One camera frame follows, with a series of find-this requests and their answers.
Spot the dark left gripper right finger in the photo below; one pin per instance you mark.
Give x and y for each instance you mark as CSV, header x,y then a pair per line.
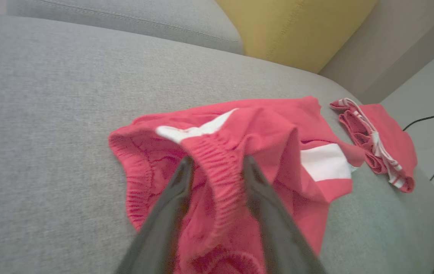
x,y
278,236

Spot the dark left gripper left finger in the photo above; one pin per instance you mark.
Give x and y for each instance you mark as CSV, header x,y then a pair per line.
x,y
160,232

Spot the red basketball shorts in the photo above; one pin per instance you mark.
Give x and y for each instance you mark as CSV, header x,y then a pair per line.
x,y
262,129

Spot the red basketball jersey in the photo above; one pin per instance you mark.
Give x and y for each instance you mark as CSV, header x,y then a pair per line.
x,y
392,140

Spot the large grey sofa chaise cushion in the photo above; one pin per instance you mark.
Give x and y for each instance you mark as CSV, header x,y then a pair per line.
x,y
49,133

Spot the yellow sofa backrest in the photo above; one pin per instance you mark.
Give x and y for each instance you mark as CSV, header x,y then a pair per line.
x,y
297,30

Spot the grey sofa seat cushion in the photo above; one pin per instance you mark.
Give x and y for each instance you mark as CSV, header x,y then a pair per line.
x,y
144,19

